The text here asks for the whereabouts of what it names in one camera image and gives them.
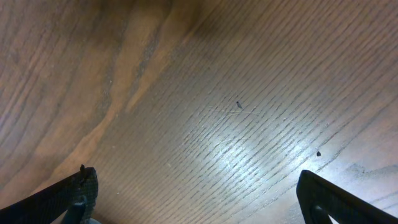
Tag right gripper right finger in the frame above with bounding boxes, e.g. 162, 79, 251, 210
296, 170, 397, 224

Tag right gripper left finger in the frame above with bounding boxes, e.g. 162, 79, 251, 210
1, 165, 98, 223

